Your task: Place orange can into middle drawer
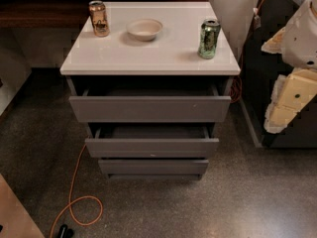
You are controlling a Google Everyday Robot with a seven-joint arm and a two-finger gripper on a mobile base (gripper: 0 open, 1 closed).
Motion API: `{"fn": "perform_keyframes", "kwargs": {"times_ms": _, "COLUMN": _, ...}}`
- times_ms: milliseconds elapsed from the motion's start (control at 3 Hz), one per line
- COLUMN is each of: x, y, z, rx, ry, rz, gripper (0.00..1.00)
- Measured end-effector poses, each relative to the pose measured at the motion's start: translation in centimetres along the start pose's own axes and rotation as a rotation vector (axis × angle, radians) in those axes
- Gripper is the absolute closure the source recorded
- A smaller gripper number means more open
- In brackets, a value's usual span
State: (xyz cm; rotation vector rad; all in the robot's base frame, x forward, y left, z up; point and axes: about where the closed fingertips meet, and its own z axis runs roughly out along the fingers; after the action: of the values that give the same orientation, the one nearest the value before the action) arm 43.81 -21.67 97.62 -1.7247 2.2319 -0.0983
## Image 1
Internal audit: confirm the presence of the grey top drawer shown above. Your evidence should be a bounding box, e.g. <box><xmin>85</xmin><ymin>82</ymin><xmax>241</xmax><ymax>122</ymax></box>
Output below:
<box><xmin>69</xmin><ymin>88</ymin><xmax>230</xmax><ymax>123</ymax></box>

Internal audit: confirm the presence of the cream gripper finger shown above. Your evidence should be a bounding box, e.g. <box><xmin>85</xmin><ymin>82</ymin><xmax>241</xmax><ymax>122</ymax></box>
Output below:
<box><xmin>261</xmin><ymin>28</ymin><xmax>285</xmax><ymax>54</ymax></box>
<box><xmin>264</xmin><ymin>75</ymin><xmax>296</xmax><ymax>134</ymax></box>

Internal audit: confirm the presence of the grey bottom drawer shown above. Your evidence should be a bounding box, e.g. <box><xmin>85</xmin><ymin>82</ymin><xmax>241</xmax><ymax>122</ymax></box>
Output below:
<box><xmin>98</xmin><ymin>160</ymin><xmax>209</xmax><ymax>175</ymax></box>

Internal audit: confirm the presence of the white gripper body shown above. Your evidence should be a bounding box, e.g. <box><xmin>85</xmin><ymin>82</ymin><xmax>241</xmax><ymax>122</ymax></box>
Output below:
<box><xmin>277</xmin><ymin>68</ymin><xmax>317</xmax><ymax>109</ymax></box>

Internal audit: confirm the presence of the dark cabinet on right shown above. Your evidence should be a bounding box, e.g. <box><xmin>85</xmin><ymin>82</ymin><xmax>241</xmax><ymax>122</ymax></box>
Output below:
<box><xmin>241</xmin><ymin>0</ymin><xmax>317</xmax><ymax>149</ymax></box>

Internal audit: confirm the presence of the grey drawer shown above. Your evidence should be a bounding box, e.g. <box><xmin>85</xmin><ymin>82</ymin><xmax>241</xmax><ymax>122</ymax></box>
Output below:
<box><xmin>69</xmin><ymin>88</ymin><xmax>230</xmax><ymax>123</ymax></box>
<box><xmin>98</xmin><ymin>160</ymin><xmax>209</xmax><ymax>175</ymax></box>
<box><xmin>85</xmin><ymin>125</ymin><xmax>219</xmax><ymax>159</ymax></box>

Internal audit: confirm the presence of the white top grey cabinet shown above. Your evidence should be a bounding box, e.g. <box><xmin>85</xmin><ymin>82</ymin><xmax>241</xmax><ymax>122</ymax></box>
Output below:
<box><xmin>60</xmin><ymin>2</ymin><xmax>240</xmax><ymax>179</ymax></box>

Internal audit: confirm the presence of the light wooden panel corner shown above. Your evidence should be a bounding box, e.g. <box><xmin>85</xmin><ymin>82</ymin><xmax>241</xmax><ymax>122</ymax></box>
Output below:
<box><xmin>0</xmin><ymin>175</ymin><xmax>45</xmax><ymax>238</ymax></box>

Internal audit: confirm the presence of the white paper bowl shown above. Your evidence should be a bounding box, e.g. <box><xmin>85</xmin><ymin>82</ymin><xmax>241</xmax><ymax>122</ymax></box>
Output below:
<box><xmin>126</xmin><ymin>19</ymin><xmax>162</xmax><ymax>42</ymax></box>

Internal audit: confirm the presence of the orange extension cable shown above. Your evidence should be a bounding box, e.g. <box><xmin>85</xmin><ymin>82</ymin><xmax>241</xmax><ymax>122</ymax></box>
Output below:
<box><xmin>49</xmin><ymin>144</ymin><xmax>104</xmax><ymax>238</ymax></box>

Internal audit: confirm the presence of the green soda can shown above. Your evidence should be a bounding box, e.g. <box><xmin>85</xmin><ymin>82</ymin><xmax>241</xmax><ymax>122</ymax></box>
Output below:
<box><xmin>198</xmin><ymin>18</ymin><xmax>221</xmax><ymax>60</ymax></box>

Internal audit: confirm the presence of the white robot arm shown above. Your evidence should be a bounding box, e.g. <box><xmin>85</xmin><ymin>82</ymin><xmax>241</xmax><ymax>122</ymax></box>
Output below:
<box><xmin>261</xmin><ymin>0</ymin><xmax>317</xmax><ymax>134</ymax></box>

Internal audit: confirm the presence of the black plug on floor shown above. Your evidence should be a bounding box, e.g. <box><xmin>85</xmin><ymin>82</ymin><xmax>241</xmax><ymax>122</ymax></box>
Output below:
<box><xmin>57</xmin><ymin>224</ymin><xmax>74</xmax><ymax>238</ymax></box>

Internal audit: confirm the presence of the orange soda can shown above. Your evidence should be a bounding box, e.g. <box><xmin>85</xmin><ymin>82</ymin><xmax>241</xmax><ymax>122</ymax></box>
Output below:
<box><xmin>89</xmin><ymin>0</ymin><xmax>110</xmax><ymax>37</ymax></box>

